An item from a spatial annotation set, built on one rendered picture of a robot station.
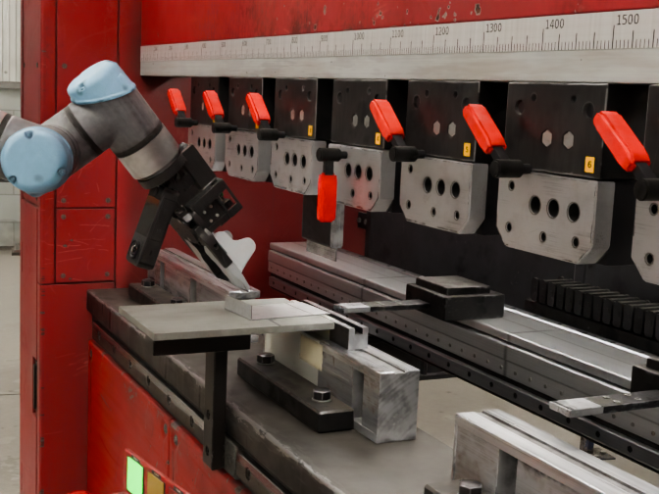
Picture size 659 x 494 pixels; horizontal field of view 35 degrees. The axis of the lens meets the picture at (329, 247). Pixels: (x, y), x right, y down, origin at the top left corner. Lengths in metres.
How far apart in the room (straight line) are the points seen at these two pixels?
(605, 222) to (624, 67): 0.14
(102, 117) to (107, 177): 0.95
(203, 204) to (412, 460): 0.44
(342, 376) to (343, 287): 0.57
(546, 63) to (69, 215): 1.45
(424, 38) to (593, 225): 0.36
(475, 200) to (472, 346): 0.54
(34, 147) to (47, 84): 1.05
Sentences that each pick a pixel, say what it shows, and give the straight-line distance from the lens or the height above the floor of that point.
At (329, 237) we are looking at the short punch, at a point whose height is 1.12.
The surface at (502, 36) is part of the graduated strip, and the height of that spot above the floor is 1.38.
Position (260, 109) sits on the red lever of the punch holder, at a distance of 1.58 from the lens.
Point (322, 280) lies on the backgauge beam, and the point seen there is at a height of 0.95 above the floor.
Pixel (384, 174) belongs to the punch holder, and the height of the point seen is 1.22.
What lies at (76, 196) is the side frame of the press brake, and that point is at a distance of 2.30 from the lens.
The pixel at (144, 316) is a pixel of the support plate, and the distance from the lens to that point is 1.49.
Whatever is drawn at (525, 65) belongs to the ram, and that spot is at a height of 1.36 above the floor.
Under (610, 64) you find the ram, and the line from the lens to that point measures 0.96.
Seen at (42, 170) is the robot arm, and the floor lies 1.22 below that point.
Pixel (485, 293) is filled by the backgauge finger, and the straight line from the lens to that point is 1.64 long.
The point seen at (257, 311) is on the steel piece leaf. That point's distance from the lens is 1.52.
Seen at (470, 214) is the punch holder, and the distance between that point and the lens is 1.13.
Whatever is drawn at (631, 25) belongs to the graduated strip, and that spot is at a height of 1.39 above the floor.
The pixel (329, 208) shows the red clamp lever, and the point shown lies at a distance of 1.36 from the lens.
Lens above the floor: 1.32
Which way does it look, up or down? 8 degrees down
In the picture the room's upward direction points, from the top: 3 degrees clockwise
